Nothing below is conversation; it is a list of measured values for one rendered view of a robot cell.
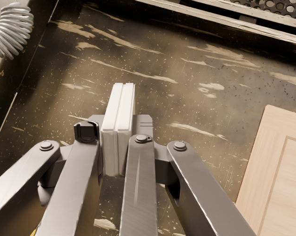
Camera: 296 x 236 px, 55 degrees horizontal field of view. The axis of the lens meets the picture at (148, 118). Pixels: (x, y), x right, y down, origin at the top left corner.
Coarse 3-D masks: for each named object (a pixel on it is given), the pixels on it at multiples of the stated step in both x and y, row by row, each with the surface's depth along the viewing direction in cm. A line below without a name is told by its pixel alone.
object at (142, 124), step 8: (136, 120) 17; (144, 120) 17; (136, 128) 16; (144, 128) 16; (152, 128) 16; (152, 136) 15; (160, 152) 14; (160, 160) 13; (168, 160) 13; (160, 168) 13; (168, 168) 13; (160, 176) 14; (168, 176) 13; (176, 176) 13; (168, 184) 14; (176, 184) 14
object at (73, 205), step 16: (80, 128) 14; (96, 128) 14; (80, 144) 13; (96, 144) 13; (80, 160) 12; (96, 160) 13; (64, 176) 11; (80, 176) 11; (96, 176) 13; (64, 192) 10; (80, 192) 10; (96, 192) 13; (48, 208) 10; (64, 208) 10; (80, 208) 10; (96, 208) 13; (48, 224) 9; (64, 224) 9; (80, 224) 10
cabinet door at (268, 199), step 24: (264, 120) 66; (288, 120) 65; (264, 144) 65; (288, 144) 64; (264, 168) 64; (288, 168) 63; (240, 192) 63; (264, 192) 63; (288, 192) 62; (264, 216) 62; (288, 216) 61
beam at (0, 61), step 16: (0, 0) 70; (32, 0) 70; (48, 0) 76; (0, 16) 69; (48, 16) 78; (32, 32) 74; (16, 48) 70; (32, 48) 76; (0, 64) 67; (16, 64) 72; (0, 80) 68; (16, 80) 74; (0, 96) 70; (0, 112) 72
